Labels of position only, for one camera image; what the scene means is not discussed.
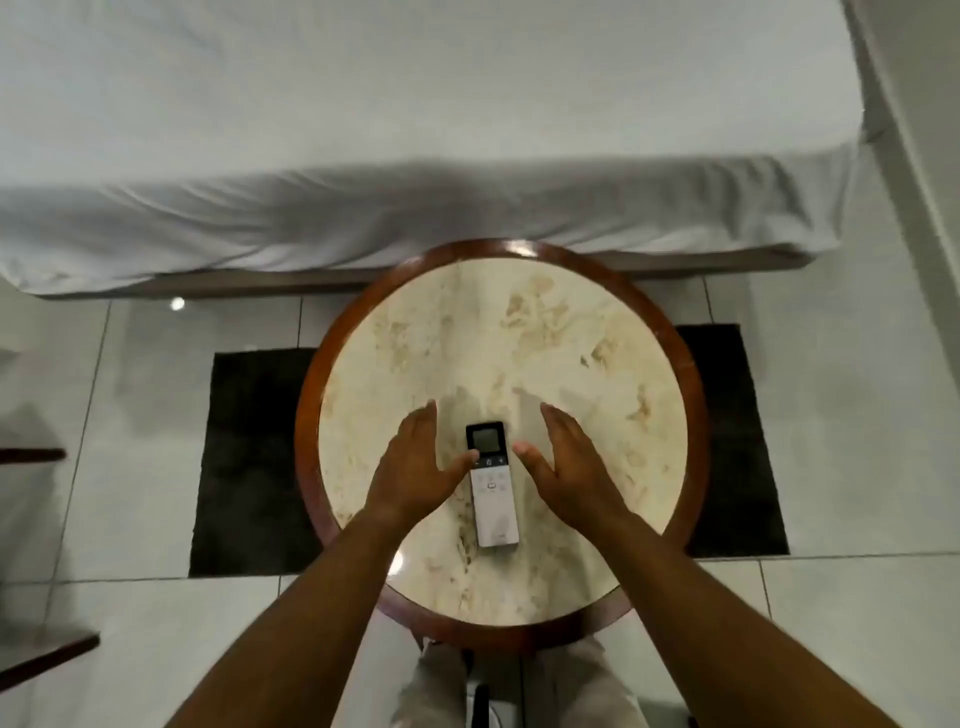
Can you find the dark floor rug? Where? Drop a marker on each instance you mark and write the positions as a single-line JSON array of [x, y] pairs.
[[247, 465]]

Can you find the person's right hand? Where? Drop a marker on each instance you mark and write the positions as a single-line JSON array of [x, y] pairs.
[[574, 480]]

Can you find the person's right thumb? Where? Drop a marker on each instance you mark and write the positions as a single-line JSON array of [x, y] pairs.
[[529, 459]]

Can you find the white remote control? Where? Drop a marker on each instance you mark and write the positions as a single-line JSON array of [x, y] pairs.
[[495, 502]]

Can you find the person's right forearm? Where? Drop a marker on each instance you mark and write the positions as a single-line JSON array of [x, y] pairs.
[[720, 622]]

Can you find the dark wooden furniture edge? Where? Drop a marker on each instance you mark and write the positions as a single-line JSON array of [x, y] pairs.
[[30, 454], [41, 656]]

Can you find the person's light trousers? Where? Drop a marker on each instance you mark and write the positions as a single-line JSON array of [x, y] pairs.
[[435, 690]]

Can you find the person's left forearm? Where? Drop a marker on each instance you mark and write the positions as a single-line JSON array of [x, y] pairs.
[[300, 630]]

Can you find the person's left thumb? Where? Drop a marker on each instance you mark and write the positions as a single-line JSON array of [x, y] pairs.
[[461, 463]]

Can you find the round marble table wooden rim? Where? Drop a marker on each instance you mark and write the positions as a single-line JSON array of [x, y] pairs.
[[517, 337]]

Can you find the bed with white sheet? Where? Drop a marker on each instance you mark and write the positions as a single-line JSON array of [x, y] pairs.
[[420, 120]]

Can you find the person's left hand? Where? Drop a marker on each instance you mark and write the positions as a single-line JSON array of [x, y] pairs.
[[409, 480]]

